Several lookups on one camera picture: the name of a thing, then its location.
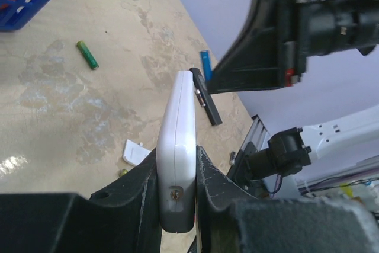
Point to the white remote control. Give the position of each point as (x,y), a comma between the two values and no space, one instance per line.
(176,154)

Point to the blue battery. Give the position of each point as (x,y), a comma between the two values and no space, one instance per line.
(206,64)

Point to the black remote control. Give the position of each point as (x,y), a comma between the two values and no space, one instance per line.
(210,108)

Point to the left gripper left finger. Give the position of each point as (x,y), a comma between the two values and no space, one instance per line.
(121,217)

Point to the brown small battery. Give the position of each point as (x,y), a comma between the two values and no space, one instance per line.
(200,98)

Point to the white battery cover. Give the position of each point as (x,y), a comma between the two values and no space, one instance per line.
(134,153)

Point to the green battery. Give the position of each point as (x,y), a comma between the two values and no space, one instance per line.
(123,172)
(87,55)

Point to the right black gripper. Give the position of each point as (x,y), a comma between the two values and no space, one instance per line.
(253,62)

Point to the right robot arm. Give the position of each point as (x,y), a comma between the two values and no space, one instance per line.
(332,26)

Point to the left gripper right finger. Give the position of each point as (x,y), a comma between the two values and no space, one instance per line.
(231,220)

